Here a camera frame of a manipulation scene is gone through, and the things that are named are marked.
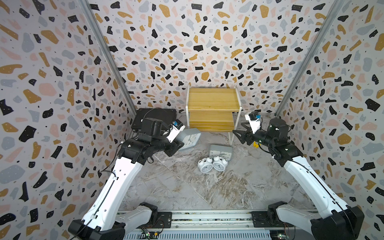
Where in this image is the grey square alarm clock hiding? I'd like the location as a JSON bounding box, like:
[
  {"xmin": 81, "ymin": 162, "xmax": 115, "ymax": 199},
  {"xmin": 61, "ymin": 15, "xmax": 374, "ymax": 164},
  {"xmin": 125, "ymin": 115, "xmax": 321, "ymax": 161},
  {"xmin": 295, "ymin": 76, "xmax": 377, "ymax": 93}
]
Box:
[
  {"xmin": 209, "ymin": 145, "xmax": 233, "ymax": 161},
  {"xmin": 176, "ymin": 128, "xmax": 202, "ymax": 151}
]

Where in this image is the wooden two-tier shelf white frame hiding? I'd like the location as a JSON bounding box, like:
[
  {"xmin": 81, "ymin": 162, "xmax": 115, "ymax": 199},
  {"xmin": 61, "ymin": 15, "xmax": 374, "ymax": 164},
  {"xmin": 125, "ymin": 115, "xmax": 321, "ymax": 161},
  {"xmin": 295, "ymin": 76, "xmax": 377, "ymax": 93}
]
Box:
[{"xmin": 186, "ymin": 87, "xmax": 242, "ymax": 145}]

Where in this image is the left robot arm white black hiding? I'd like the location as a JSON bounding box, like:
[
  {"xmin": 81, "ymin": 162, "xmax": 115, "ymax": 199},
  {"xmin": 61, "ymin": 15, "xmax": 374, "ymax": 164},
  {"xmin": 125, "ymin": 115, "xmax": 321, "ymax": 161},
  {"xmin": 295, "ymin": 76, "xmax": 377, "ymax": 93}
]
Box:
[{"xmin": 68, "ymin": 118, "xmax": 185, "ymax": 240}]

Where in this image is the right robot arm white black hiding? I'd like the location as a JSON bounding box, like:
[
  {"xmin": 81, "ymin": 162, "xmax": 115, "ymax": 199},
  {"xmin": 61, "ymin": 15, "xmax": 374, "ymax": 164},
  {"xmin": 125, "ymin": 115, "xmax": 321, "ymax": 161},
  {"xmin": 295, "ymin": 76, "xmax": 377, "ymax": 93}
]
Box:
[{"xmin": 233, "ymin": 111, "xmax": 365, "ymax": 240}]

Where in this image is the black case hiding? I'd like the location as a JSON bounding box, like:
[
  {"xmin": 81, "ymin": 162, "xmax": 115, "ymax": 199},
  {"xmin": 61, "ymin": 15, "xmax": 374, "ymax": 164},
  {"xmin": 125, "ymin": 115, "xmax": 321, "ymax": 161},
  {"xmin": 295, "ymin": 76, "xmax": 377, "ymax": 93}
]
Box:
[{"xmin": 131, "ymin": 108, "xmax": 177, "ymax": 133}]

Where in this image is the white twin-bell clock right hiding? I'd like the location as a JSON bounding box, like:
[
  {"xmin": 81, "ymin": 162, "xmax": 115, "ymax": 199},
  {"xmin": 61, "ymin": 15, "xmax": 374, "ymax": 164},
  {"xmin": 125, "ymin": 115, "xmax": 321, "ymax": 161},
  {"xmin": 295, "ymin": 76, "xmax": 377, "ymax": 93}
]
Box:
[{"xmin": 213, "ymin": 156, "xmax": 228, "ymax": 172}]

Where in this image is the white twin-bell clock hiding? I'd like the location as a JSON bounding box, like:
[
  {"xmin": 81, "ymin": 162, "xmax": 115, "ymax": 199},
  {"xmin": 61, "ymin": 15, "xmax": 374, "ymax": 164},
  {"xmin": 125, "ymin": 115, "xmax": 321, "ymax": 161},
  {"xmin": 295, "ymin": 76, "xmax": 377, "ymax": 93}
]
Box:
[
  {"xmin": 198, "ymin": 157, "xmax": 213, "ymax": 174},
  {"xmin": 213, "ymin": 156, "xmax": 228, "ymax": 172}
]

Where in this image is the white twin-bell clock left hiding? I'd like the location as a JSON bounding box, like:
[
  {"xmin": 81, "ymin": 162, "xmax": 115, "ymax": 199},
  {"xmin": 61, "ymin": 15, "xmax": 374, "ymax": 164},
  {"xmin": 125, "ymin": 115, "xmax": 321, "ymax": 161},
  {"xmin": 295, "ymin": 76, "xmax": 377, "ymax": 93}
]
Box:
[{"xmin": 198, "ymin": 157, "xmax": 213, "ymax": 174}]

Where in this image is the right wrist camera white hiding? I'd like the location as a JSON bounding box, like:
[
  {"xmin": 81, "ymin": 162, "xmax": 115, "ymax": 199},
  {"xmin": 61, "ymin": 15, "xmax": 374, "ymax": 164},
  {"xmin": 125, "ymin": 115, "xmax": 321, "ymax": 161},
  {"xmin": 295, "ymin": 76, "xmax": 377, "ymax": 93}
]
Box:
[{"xmin": 245, "ymin": 110, "xmax": 262, "ymax": 134}]

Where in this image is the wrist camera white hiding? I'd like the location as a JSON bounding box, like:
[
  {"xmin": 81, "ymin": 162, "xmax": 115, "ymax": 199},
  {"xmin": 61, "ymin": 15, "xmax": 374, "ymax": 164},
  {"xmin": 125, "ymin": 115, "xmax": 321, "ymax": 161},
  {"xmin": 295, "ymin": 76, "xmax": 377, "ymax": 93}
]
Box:
[
  {"xmin": 245, "ymin": 110, "xmax": 262, "ymax": 134},
  {"xmin": 167, "ymin": 119, "xmax": 185, "ymax": 143}
]

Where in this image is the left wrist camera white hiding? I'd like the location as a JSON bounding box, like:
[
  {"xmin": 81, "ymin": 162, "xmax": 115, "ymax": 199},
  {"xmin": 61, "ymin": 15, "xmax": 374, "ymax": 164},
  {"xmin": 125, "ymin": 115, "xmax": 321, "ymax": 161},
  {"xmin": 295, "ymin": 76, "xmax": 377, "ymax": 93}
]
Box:
[{"xmin": 167, "ymin": 119, "xmax": 185, "ymax": 143}]

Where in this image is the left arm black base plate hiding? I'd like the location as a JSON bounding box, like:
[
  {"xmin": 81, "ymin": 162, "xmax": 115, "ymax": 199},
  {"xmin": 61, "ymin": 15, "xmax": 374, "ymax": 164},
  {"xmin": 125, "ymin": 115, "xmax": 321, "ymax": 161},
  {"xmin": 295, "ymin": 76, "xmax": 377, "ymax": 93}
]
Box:
[{"xmin": 137, "ymin": 212, "xmax": 173, "ymax": 229}]

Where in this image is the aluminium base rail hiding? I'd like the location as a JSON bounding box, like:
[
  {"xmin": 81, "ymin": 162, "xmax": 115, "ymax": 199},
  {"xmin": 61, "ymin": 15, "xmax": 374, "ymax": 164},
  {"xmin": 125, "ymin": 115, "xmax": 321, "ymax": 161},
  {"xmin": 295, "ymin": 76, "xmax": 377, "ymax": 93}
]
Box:
[{"xmin": 83, "ymin": 209, "xmax": 338, "ymax": 240}]

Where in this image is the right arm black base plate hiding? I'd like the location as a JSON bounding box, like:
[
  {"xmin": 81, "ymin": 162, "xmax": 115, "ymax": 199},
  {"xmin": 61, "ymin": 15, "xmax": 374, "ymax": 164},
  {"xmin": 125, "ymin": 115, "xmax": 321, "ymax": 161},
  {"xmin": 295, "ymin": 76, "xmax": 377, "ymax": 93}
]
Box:
[{"xmin": 251, "ymin": 211, "xmax": 293, "ymax": 228}]

